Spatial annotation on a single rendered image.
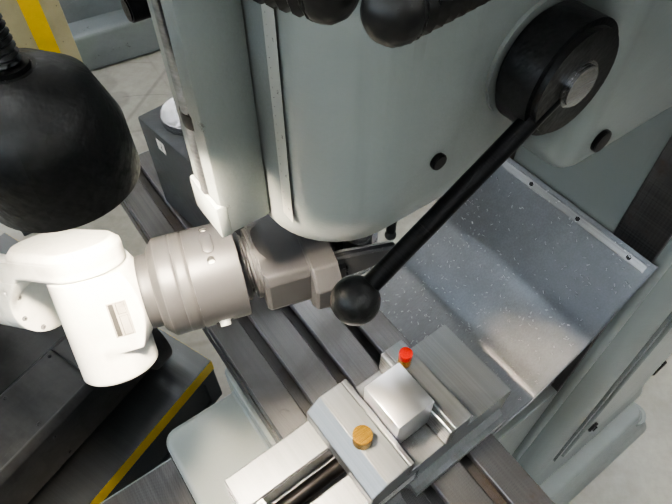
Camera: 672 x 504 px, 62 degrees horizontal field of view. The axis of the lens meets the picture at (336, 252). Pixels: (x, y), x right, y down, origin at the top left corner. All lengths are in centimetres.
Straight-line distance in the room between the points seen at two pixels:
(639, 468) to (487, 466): 117
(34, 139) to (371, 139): 16
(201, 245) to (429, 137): 23
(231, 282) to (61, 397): 84
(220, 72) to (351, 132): 8
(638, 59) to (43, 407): 115
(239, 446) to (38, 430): 49
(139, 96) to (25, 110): 270
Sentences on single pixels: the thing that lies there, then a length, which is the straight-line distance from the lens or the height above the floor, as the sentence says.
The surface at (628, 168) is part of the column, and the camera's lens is 77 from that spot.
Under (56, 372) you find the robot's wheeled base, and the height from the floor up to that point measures 59.
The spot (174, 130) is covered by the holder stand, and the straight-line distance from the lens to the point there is 87.
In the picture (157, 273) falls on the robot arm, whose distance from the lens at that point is 47.
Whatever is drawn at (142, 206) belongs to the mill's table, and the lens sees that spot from 105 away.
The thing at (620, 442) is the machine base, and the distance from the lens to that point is 174.
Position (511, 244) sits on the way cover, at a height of 98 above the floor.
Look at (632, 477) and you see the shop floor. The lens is 190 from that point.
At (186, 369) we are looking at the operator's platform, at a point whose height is 40.
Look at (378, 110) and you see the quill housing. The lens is 29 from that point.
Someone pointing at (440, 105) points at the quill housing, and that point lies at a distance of 31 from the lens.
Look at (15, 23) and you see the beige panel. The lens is 221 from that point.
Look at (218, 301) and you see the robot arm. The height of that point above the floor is 125.
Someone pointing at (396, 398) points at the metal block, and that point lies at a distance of 64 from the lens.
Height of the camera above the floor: 164
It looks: 51 degrees down
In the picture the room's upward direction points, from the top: straight up
